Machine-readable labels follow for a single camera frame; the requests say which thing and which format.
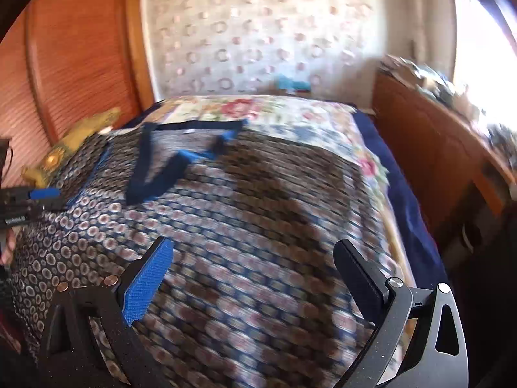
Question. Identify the beige rose-print bed quilt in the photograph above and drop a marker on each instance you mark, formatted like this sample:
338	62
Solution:
238	107

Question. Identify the white circle-patterned curtain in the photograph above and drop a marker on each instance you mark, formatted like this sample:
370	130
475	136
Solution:
262	28

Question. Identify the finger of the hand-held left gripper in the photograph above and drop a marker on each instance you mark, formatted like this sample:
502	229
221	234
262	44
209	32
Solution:
44	194

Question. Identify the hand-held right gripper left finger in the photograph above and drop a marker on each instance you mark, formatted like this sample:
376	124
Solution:
149	279

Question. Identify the blue box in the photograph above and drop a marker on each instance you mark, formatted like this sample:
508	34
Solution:
291	84

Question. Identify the bright window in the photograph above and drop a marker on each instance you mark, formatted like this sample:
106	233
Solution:
480	56

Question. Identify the navy circle-patterned garment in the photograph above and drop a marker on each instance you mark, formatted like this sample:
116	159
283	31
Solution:
242	230

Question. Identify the wooden cabinet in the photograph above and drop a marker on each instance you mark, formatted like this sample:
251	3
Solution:
424	137

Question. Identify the navy blue blanket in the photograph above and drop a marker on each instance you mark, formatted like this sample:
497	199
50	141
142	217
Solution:
408	210

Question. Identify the person's left hand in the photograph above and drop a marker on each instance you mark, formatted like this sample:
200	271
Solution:
5	250

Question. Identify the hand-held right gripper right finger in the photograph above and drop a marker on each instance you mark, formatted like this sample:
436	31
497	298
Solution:
363	277

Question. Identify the wooden wardrobe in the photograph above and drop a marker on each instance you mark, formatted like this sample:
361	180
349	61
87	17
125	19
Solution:
80	48

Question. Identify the yellow embroidered cloth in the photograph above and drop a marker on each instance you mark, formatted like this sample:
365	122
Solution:
76	137

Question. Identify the clutter of small things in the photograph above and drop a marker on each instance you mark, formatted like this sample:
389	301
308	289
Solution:
440	83

